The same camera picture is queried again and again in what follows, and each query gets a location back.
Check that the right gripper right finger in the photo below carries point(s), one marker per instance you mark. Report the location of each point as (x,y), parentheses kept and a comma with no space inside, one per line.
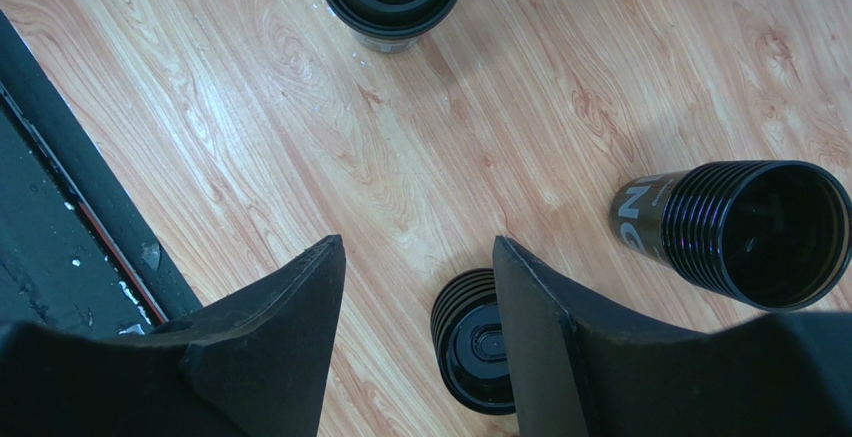
(582,364)

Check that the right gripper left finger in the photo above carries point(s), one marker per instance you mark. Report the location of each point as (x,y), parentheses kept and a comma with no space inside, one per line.
(254,363)

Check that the stack of black lids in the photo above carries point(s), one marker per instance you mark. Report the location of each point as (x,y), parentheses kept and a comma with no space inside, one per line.
(469,344)

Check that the stack of black cups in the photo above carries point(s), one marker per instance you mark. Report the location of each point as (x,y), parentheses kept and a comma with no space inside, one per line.
(772,234)

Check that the single dark plastic cup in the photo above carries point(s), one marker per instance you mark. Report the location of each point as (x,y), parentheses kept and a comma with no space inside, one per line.
(384,39)

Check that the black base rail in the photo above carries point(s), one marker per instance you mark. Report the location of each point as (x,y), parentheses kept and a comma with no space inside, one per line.
(76,254)

